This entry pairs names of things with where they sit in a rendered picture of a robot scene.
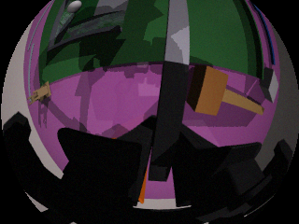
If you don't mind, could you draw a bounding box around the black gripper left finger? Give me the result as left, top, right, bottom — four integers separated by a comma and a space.
57, 115, 157, 206

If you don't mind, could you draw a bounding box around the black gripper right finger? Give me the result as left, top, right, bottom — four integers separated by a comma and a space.
172, 123, 262, 208

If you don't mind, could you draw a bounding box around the dark green flat mat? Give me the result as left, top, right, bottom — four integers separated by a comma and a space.
38, 0, 258, 86

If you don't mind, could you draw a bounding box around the grey ball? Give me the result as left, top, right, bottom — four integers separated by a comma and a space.
67, 0, 82, 14

